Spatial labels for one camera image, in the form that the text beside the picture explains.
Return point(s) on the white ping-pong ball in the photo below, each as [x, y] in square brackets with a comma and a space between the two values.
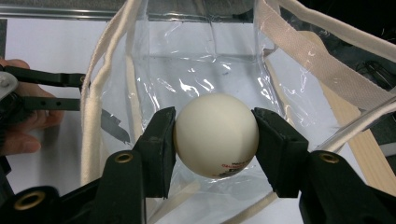
[214, 133]

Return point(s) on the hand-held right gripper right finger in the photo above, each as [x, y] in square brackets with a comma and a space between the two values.
[281, 155]

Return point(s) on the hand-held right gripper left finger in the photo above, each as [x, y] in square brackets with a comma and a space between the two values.
[155, 155]

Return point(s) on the metal rail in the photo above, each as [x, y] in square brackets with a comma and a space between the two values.
[56, 13]

